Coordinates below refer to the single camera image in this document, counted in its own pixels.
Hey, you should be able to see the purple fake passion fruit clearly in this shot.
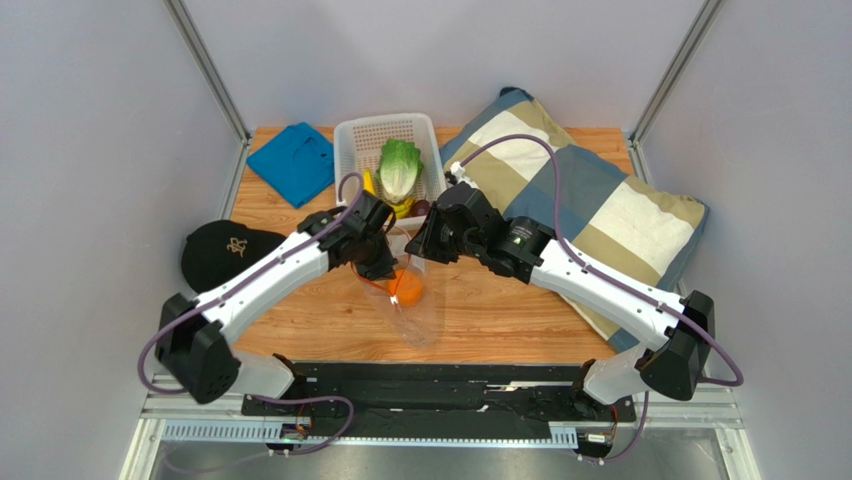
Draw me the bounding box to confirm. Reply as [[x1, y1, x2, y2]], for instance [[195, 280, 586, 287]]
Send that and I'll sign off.
[[410, 200, 431, 217]]

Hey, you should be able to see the yellow fake banana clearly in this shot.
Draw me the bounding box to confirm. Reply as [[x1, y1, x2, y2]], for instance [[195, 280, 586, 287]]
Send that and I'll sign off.
[[363, 169, 415, 219]]

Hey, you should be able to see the orange fake orange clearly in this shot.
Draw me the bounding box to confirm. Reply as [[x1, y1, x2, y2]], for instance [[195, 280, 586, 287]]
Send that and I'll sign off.
[[385, 268, 425, 308]]

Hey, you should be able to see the clear zip top bag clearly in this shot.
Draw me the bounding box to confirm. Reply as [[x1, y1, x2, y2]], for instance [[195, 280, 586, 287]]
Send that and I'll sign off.
[[353, 227, 443, 348]]

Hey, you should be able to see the green fake lettuce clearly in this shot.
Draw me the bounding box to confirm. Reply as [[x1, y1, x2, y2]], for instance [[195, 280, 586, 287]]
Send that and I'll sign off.
[[377, 138, 424, 197]]

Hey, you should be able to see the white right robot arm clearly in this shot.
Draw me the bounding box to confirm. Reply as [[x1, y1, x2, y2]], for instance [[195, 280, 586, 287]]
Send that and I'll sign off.
[[405, 182, 715, 405]]

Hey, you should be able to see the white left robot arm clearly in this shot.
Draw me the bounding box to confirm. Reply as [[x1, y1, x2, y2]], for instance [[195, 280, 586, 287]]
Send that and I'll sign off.
[[142, 192, 396, 404]]

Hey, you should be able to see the patchwork pillow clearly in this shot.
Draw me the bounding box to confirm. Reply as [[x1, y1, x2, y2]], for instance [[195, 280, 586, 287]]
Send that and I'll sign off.
[[440, 86, 710, 353]]

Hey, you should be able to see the blue folded cloth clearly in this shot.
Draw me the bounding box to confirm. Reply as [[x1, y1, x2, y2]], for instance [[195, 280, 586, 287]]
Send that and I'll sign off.
[[247, 122, 335, 209]]

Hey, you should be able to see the white plastic basket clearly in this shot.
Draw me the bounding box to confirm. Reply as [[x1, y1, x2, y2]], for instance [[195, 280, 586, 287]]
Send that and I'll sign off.
[[333, 113, 447, 206]]

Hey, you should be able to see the black baseball cap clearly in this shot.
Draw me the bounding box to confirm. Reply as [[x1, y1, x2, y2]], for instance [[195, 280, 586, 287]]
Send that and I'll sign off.
[[180, 220, 287, 293]]

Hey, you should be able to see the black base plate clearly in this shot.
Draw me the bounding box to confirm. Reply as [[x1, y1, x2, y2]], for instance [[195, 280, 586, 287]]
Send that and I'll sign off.
[[241, 362, 637, 440]]

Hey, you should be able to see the aluminium frame rail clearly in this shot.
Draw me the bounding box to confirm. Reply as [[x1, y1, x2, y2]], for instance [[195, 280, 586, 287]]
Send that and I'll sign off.
[[122, 375, 761, 479]]

